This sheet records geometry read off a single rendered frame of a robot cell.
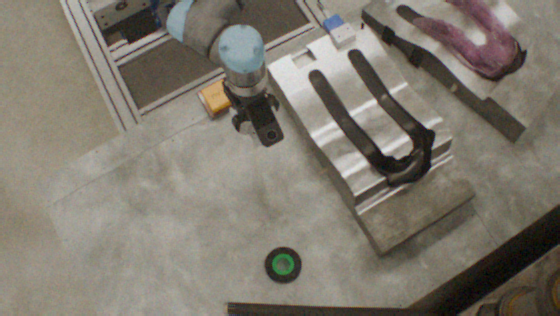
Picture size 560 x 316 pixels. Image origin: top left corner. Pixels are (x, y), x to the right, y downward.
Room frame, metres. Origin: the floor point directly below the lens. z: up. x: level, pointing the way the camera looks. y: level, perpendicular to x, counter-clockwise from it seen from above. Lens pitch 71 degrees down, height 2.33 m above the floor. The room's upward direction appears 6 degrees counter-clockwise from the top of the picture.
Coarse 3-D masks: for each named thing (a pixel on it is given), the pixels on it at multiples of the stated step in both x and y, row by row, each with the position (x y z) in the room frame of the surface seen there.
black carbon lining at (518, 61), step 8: (400, 8) 0.86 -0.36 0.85; (408, 8) 0.86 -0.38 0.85; (400, 16) 0.84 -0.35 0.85; (408, 16) 0.84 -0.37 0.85; (416, 16) 0.83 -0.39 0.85; (520, 48) 0.71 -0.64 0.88; (520, 56) 0.69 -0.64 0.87; (512, 64) 0.67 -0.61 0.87; (520, 64) 0.67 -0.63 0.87; (504, 72) 0.65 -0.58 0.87; (512, 72) 0.65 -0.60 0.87; (496, 80) 0.63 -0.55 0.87
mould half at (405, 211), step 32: (288, 64) 0.71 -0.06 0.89; (320, 64) 0.71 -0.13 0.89; (384, 64) 0.69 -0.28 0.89; (288, 96) 0.63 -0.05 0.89; (352, 96) 0.62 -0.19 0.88; (416, 96) 0.60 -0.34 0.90; (320, 128) 0.55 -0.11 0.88; (384, 128) 0.52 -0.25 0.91; (320, 160) 0.50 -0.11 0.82; (352, 160) 0.45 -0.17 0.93; (448, 160) 0.45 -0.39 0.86; (352, 192) 0.38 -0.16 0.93; (384, 192) 0.39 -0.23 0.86; (416, 192) 0.39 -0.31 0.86; (448, 192) 0.38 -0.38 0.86; (384, 224) 0.32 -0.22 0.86; (416, 224) 0.31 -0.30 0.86
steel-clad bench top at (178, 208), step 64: (512, 0) 0.90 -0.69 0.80; (192, 128) 0.62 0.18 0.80; (448, 128) 0.55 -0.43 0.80; (64, 192) 0.49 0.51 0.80; (128, 192) 0.48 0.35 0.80; (192, 192) 0.46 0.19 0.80; (256, 192) 0.44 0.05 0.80; (320, 192) 0.43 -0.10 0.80; (512, 192) 0.37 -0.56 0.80; (128, 256) 0.32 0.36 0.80; (192, 256) 0.31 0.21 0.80; (256, 256) 0.30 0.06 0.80; (320, 256) 0.28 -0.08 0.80; (384, 256) 0.26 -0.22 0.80; (448, 256) 0.24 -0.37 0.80
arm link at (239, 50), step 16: (224, 32) 0.58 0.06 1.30; (240, 32) 0.58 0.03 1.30; (256, 32) 0.58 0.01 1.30; (224, 48) 0.55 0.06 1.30; (240, 48) 0.55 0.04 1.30; (256, 48) 0.55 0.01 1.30; (224, 64) 0.54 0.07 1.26; (240, 64) 0.53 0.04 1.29; (256, 64) 0.53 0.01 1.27; (240, 80) 0.53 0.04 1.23; (256, 80) 0.53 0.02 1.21
